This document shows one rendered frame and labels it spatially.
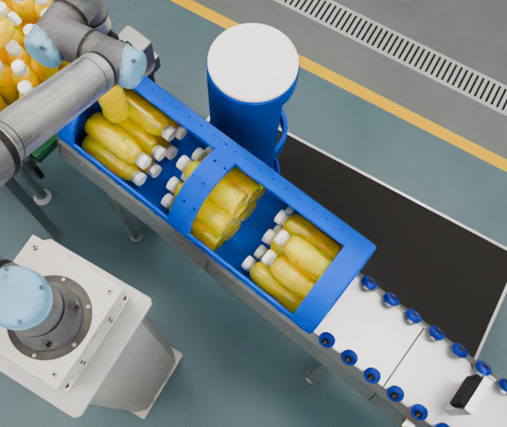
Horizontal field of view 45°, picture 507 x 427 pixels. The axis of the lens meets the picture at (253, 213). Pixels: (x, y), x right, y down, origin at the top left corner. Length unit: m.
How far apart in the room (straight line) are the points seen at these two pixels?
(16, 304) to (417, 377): 1.07
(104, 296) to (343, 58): 2.11
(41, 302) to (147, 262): 1.54
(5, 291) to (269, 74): 1.03
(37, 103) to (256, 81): 0.97
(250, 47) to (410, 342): 0.99
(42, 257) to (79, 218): 1.37
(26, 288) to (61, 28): 0.49
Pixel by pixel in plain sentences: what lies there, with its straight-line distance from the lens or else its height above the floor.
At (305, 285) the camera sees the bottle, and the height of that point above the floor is 1.14.
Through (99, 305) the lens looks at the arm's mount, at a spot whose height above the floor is 1.25.
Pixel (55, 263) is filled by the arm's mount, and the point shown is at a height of 1.25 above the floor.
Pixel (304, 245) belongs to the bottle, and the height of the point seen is 1.19.
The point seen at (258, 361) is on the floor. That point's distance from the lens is 2.64.
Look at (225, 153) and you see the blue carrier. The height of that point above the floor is 1.22.
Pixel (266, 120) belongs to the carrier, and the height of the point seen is 0.91.
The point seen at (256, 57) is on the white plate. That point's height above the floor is 1.04.
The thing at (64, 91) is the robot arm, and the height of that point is 1.75.
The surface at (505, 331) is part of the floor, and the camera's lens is 2.90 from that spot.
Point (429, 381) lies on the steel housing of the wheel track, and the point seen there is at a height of 0.93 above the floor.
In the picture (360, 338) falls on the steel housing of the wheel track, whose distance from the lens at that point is 1.75.
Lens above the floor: 2.62
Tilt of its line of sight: 71 degrees down
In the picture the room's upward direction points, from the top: 6 degrees clockwise
